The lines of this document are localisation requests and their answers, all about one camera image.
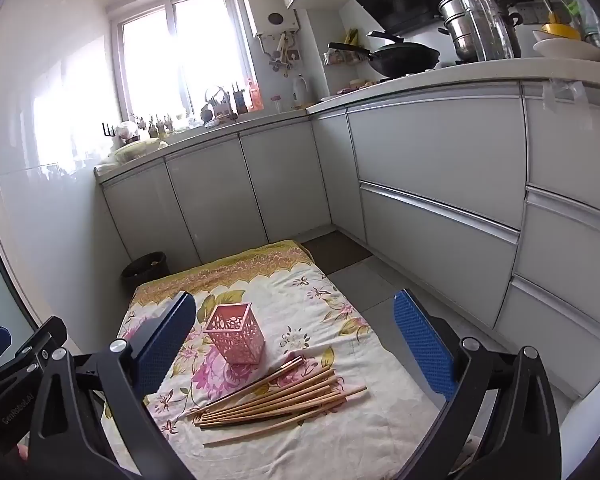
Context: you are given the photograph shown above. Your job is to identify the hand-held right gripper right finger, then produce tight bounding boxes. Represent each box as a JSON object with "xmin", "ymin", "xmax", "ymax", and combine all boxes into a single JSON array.
[{"xmin": 392, "ymin": 288, "xmax": 563, "ymax": 480}]

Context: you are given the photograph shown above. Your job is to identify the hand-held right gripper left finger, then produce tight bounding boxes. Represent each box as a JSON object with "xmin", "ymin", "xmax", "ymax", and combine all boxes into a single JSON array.
[{"xmin": 32, "ymin": 290, "xmax": 197, "ymax": 480}]

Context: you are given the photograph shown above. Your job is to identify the pink perforated utensil holder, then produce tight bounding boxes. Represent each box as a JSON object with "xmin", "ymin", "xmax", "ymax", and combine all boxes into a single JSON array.
[{"xmin": 202, "ymin": 302, "xmax": 266, "ymax": 366}]

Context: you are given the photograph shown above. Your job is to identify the pile of wooden chopsticks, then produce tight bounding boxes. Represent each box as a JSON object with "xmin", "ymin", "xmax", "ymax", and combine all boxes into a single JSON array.
[{"xmin": 186, "ymin": 356, "xmax": 369, "ymax": 447}]

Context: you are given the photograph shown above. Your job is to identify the black trash bin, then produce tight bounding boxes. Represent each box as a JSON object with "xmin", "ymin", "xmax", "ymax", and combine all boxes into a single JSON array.
[{"xmin": 121, "ymin": 252, "xmax": 170, "ymax": 293}]

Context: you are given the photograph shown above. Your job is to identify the floral printed cloth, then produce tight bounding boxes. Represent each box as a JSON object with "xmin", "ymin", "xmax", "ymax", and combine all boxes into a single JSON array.
[{"xmin": 102, "ymin": 240, "xmax": 476, "ymax": 480}]

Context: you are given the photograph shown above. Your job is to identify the brown floor mat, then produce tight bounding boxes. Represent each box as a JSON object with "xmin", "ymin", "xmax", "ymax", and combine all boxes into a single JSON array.
[{"xmin": 300, "ymin": 230, "xmax": 374, "ymax": 275}]

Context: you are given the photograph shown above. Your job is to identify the white door base cabinet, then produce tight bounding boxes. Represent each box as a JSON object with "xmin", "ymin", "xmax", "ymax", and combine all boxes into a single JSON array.
[{"xmin": 99, "ymin": 119, "xmax": 333, "ymax": 281}]

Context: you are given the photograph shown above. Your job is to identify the white drawer base cabinet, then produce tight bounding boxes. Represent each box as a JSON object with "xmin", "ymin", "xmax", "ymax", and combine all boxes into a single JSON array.
[{"xmin": 310, "ymin": 80, "xmax": 600, "ymax": 401}]

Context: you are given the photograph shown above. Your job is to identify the pale green bowl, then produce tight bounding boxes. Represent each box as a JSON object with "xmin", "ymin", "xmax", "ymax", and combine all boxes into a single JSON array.
[{"xmin": 112, "ymin": 139, "xmax": 169, "ymax": 164}]

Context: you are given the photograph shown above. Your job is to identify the orange bottle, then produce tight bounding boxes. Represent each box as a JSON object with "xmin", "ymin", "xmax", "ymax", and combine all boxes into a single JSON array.
[{"xmin": 247, "ymin": 77, "xmax": 265, "ymax": 112}]

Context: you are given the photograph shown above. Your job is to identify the white kitchen countertop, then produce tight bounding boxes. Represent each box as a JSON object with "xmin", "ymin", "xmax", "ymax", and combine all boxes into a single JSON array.
[{"xmin": 94, "ymin": 55, "xmax": 600, "ymax": 181}]

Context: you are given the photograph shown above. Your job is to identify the white plastic bottle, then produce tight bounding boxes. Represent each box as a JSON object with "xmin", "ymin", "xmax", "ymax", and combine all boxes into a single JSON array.
[{"xmin": 292, "ymin": 74, "xmax": 310, "ymax": 109}]

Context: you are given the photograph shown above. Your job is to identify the kitchen window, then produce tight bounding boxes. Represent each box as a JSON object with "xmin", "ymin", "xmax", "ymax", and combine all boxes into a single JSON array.
[{"xmin": 111, "ymin": 0, "xmax": 256, "ymax": 121}]

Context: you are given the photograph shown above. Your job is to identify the black wok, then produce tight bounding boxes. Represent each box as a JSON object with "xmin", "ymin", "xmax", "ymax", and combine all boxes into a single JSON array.
[{"xmin": 366, "ymin": 30, "xmax": 442, "ymax": 80}]

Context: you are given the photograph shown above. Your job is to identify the clear tape strip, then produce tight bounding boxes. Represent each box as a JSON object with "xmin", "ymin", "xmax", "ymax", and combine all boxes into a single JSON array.
[{"xmin": 542, "ymin": 80, "xmax": 587, "ymax": 111}]

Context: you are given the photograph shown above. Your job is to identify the stainless steel pot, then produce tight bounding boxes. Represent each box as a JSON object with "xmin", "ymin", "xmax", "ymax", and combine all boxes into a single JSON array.
[{"xmin": 437, "ymin": 0, "xmax": 524, "ymax": 63}]

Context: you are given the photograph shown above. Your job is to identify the clear glass jar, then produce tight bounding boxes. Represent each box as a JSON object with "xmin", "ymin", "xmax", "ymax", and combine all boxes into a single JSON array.
[{"xmin": 460, "ymin": 0, "xmax": 517, "ymax": 61}]

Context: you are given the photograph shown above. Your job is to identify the yellow bowl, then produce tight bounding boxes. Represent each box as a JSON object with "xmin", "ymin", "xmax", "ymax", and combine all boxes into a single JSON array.
[{"xmin": 540, "ymin": 22, "xmax": 582, "ymax": 41}]

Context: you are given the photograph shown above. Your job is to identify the white water heater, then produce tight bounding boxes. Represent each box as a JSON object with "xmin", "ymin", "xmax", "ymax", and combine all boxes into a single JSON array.
[{"xmin": 241, "ymin": 0, "xmax": 301, "ymax": 39}]

